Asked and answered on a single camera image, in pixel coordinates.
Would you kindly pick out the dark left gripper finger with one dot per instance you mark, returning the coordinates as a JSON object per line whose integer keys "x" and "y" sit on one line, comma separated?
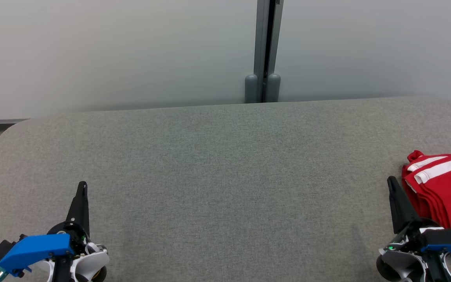
{"x": 80, "y": 207}

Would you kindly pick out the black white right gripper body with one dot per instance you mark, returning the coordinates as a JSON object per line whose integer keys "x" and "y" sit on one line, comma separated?
{"x": 399, "y": 262}

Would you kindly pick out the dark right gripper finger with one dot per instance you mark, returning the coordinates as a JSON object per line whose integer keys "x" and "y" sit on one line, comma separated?
{"x": 401, "y": 207}

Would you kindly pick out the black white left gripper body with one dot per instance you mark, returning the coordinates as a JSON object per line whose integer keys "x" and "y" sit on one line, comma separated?
{"x": 88, "y": 262}

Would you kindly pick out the grey cylindrical bumper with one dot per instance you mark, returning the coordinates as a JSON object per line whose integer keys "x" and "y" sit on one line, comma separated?
{"x": 251, "y": 90}
{"x": 273, "y": 89}

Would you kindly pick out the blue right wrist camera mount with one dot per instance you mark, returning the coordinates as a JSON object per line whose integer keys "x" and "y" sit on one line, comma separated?
{"x": 444, "y": 239}

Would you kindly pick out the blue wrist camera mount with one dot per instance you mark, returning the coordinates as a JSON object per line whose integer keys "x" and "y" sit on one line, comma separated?
{"x": 444, "y": 239}
{"x": 37, "y": 248}

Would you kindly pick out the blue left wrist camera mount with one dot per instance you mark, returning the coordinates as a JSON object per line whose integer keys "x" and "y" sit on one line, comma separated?
{"x": 37, "y": 248}

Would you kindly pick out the grey metal wall post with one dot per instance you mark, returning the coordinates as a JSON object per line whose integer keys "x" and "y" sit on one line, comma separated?
{"x": 262, "y": 35}

